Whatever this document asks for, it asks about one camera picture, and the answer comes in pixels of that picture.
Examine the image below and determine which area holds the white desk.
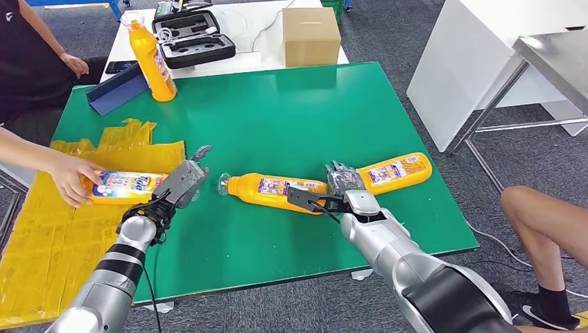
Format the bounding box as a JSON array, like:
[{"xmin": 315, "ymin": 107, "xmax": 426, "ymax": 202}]
[{"xmin": 406, "ymin": 0, "xmax": 588, "ymax": 153}]

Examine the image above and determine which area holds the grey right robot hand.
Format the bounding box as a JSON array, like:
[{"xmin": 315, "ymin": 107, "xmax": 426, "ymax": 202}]
[{"xmin": 325, "ymin": 160, "xmax": 368, "ymax": 198}]

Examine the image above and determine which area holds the black foam-lined case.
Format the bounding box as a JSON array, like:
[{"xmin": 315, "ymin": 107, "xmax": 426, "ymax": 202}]
[{"xmin": 151, "ymin": 10, "xmax": 237, "ymax": 70}]

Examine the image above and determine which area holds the person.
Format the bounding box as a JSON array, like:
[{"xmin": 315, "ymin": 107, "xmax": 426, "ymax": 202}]
[
  {"xmin": 491, "ymin": 186, "xmax": 588, "ymax": 333},
  {"xmin": 0, "ymin": 0, "xmax": 109, "ymax": 209}
]

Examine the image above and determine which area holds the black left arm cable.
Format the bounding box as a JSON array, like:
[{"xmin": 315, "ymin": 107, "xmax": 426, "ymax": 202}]
[{"xmin": 120, "ymin": 191, "xmax": 172, "ymax": 333}]

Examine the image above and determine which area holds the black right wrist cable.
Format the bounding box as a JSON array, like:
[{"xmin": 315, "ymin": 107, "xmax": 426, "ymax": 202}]
[{"xmin": 310, "ymin": 200, "xmax": 343, "ymax": 226}]

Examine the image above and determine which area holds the person's right hand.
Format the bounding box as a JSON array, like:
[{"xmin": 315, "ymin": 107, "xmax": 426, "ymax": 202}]
[{"xmin": 48, "ymin": 153, "xmax": 105, "ymax": 209}]

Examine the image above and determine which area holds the yellow taped cardboard sheet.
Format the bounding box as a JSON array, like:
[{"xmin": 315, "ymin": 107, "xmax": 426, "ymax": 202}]
[{"xmin": 0, "ymin": 118, "xmax": 186, "ymax": 330}]

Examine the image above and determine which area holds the brown cardboard box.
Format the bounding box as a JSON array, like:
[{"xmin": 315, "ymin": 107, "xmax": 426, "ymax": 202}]
[{"xmin": 282, "ymin": 7, "xmax": 343, "ymax": 69}]

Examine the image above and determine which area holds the person's left hand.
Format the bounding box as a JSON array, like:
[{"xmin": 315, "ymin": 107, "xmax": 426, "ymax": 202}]
[{"xmin": 60, "ymin": 53, "xmax": 90, "ymax": 79}]

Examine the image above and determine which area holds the thin white table cable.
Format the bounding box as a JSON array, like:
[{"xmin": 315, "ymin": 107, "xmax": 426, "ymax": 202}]
[{"xmin": 250, "ymin": 0, "xmax": 297, "ymax": 53}]

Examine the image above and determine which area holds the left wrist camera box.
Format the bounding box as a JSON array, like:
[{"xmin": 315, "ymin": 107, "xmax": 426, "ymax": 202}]
[{"xmin": 153, "ymin": 159, "xmax": 207, "ymax": 209}]

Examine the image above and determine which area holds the white floor cable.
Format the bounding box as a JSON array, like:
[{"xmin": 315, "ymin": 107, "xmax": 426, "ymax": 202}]
[{"xmin": 466, "ymin": 223, "xmax": 588, "ymax": 300}]

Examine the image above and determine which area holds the black sneaker white logo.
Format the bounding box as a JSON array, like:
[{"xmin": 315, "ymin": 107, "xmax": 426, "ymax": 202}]
[{"xmin": 494, "ymin": 282, "xmax": 582, "ymax": 332}]

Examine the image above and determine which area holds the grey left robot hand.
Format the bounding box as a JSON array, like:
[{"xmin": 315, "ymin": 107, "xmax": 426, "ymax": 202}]
[{"xmin": 183, "ymin": 145, "xmax": 214, "ymax": 206}]

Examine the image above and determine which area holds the orange plastic detergent bottle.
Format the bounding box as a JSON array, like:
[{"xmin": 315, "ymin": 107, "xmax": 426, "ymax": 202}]
[
  {"xmin": 356, "ymin": 152, "xmax": 433, "ymax": 196},
  {"xmin": 81, "ymin": 170, "xmax": 169, "ymax": 206},
  {"xmin": 121, "ymin": 11, "xmax": 178, "ymax": 103},
  {"xmin": 217, "ymin": 172, "xmax": 330, "ymax": 216}
]

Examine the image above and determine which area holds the green plastic crate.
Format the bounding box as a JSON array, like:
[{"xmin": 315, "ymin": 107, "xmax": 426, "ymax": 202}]
[{"xmin": 320, "ymin": 0, "xmax": 345, "ymax": 22}]

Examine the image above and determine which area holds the blue tablet case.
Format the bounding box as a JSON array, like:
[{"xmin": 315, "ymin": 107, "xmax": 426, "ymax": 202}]
[{"xmin": 86, "ymin": 62, "xmax": 150, "ymax": 117}]

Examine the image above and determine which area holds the black floor cable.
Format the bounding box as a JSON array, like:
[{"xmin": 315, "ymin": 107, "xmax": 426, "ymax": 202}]
[{"xmin": 466, "ymin": 257, "xmax": 541, "ymax": 277}]

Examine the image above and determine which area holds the stainless steel table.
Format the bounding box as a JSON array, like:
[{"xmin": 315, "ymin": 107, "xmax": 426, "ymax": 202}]
[{"xmin": 447, "ymin": 28, "xmax": 588, "ymax": 196}]

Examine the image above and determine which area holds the black phone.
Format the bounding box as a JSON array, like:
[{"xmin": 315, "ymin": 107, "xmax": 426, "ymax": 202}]
[{"xmin": 104, "ymin": 60, "xmax": 139, "ymax": 76}]

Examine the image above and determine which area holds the white seat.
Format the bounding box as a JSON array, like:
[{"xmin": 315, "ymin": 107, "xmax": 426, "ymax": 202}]
[{"xmin": 0, "ymin": 160, "xmax": 37, "ymax": 189}]

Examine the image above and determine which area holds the black device green label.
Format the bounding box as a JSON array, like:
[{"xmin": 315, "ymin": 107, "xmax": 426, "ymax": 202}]
[{"xmin": 153, "ymin": 0, "xmax": 213, "ymax": 19}]

